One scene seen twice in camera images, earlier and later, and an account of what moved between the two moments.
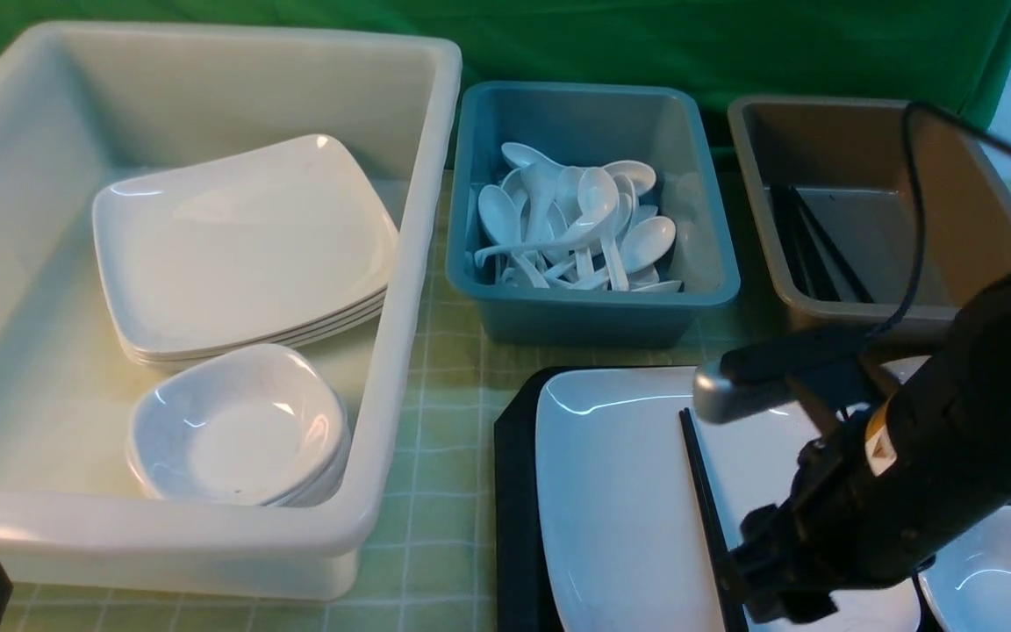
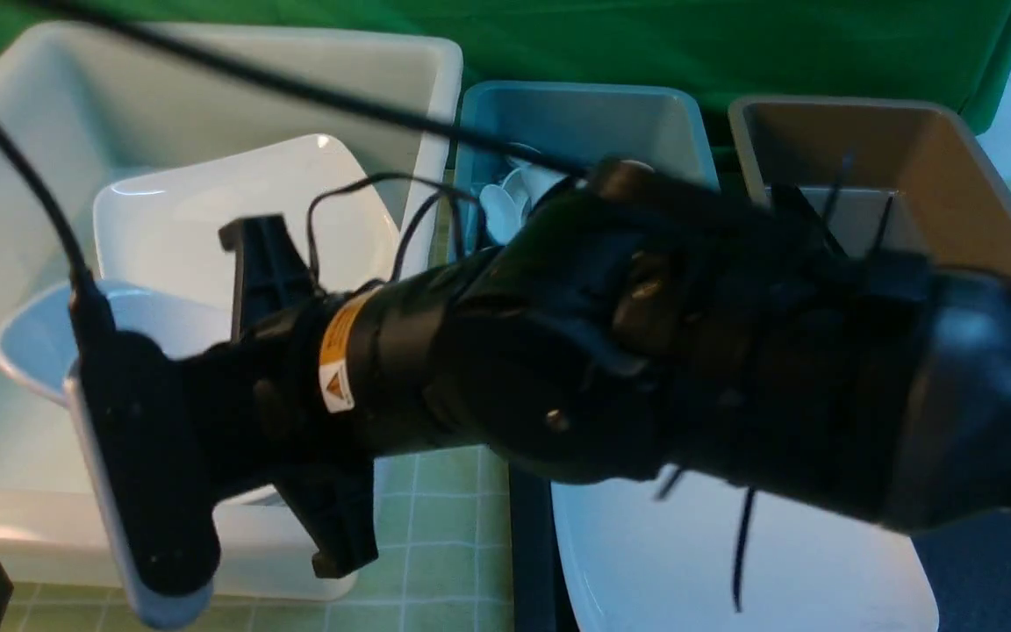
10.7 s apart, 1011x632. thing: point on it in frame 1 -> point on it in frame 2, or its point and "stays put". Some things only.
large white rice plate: (621, 537) stays put
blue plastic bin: (663, 128) stays put
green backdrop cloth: (943, 51) stays put
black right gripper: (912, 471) -> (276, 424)
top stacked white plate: (240, 251) stays put
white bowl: (1007, 573) -> (34, 349)
